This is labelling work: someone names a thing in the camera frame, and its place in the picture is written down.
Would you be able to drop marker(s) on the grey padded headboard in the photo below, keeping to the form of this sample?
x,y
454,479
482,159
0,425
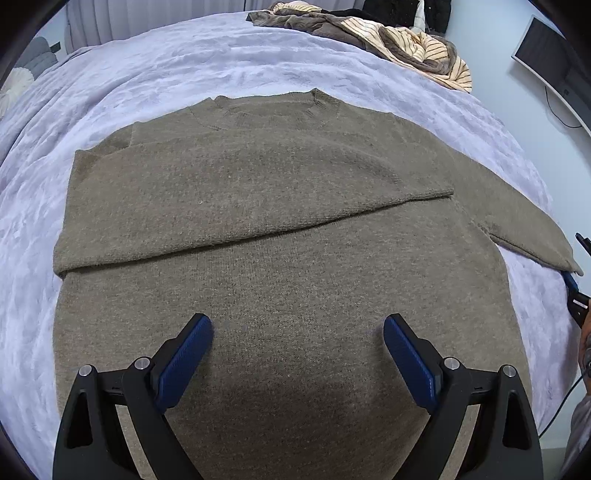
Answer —
x,y
37,55

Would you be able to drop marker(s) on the cream striped garment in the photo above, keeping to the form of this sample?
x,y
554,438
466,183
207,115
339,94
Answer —
x,y
406,39

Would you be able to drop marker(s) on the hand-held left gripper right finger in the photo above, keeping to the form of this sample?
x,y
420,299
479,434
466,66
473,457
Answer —
x,y
411,360

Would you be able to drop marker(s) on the white pleated curtain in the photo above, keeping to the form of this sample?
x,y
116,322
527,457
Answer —
x,y
138,18

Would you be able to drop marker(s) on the computer monitor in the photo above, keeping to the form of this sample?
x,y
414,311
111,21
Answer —
x,y
540,50

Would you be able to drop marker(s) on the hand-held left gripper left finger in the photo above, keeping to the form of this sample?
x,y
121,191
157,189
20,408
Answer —
x,y
184,355

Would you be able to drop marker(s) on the olive-brown knit sweater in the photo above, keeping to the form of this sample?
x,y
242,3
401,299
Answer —
x,y
277,207

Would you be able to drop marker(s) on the black jacket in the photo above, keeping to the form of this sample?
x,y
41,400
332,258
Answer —
x,y
434,14

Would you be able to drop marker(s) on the person's grey clothing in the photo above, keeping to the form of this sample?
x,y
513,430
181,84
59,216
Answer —
x,y
577,438

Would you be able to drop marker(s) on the beige crumpled blanket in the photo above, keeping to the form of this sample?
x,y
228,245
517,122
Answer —
x,y
295,21

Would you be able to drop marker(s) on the white fluffy pillow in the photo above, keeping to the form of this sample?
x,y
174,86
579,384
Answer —
x,y
14,90

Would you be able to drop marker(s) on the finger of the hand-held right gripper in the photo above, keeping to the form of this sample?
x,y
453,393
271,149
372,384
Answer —
x,y
582,242
571,281

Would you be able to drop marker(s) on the lavender fleece blanket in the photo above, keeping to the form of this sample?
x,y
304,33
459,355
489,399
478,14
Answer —
x,y
138,74

